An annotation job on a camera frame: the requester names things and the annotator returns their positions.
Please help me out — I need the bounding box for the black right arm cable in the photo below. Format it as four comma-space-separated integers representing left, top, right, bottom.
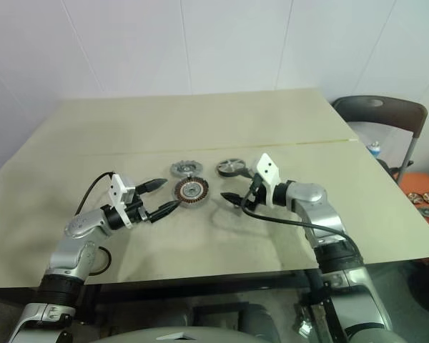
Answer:
240, 172, 366, 267

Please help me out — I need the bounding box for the beige paper sheet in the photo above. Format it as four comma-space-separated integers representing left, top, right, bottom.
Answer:
0, 137, 429, 291

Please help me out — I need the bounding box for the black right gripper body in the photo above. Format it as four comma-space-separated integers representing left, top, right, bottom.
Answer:
240, 184, 272, 212

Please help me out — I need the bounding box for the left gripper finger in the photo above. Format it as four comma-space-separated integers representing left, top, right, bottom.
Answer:
149, 199, 182, 224
138, 179, 169, 196

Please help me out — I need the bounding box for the gray robot torso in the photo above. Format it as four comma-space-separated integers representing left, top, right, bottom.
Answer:
105, 322, 260, 343

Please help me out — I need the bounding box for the silver motor end cap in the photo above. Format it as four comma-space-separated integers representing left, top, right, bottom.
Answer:
169, 159, 198, 177

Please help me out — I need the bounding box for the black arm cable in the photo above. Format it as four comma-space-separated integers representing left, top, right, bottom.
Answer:
240, 172, 366, 267
74, 171, 115, 277

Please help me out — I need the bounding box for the copper wound motor stator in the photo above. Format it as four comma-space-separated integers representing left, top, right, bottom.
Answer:
171, 177, 211, 209

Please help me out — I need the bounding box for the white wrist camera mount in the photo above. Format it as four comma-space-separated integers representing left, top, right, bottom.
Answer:
107, 174, 137, 229
255, 152, 282, 208

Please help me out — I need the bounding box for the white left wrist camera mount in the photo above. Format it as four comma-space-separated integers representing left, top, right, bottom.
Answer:
107, 174, 137, 229

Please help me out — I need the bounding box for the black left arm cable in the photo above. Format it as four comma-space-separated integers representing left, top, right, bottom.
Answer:
74, 171, 115, 277

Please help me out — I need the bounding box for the dark metal wheel disc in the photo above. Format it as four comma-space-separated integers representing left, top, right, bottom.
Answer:
217, 158, 245, 179

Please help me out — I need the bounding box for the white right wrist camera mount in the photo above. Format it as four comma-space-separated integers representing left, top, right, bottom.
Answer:
255, 152, 282, 208

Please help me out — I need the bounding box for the dark folding chair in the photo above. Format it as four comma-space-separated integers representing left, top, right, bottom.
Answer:
331, 94, 429, 187

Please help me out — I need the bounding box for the black table frame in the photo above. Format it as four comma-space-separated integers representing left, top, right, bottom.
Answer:
0, 269, 322, 322

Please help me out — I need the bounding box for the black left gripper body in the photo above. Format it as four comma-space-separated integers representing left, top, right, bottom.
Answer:
126, 191, 155, 225

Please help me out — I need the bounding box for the dark gray rounded block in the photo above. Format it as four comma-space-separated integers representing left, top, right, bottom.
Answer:
240, 302, 278, 327

